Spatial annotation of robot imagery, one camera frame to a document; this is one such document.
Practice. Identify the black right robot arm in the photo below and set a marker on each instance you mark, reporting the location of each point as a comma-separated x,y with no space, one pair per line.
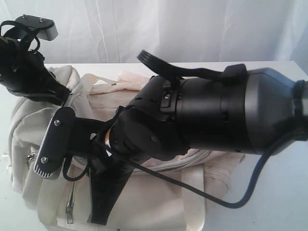
256,111

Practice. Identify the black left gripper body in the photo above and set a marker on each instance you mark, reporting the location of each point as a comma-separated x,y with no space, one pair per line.
22,73

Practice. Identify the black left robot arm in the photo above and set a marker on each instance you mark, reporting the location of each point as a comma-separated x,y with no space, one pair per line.
24,74

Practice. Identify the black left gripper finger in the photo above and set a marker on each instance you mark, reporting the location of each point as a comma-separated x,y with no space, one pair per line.
57,93

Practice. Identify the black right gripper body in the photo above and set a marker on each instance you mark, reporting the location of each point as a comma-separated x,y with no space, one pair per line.
125,140

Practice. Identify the white backdrop curtain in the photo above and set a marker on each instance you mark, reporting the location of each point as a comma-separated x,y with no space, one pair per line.
115,31

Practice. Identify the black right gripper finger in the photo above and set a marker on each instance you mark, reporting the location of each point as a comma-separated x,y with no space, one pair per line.
105,189

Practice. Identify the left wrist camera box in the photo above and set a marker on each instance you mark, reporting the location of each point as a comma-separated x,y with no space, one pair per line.
44,28

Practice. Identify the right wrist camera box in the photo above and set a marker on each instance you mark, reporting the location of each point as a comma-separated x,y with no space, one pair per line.
54,144

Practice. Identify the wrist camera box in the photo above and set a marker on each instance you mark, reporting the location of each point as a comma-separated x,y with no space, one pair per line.
44,28
54,144

